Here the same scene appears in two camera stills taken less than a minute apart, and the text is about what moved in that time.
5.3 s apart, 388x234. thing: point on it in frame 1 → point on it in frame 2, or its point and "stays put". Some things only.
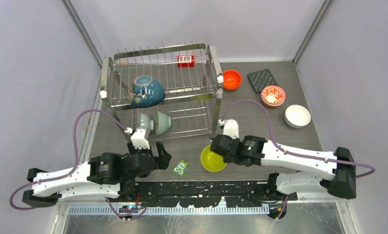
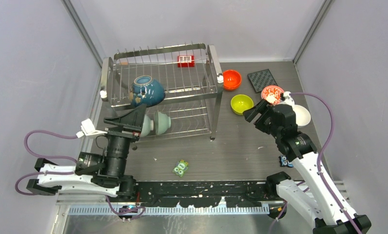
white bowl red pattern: (273, 95) stays put
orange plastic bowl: (232, 80) stays put
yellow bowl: (211, 161) → (240, 103)
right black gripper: (227, 159) → (260, 107)
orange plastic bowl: (231, 87) stays put
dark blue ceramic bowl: (145, 91) stays put
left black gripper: (164, 158) → (134, 119)
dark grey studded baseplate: (261, 79) stays put
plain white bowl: (296, 116) stays put
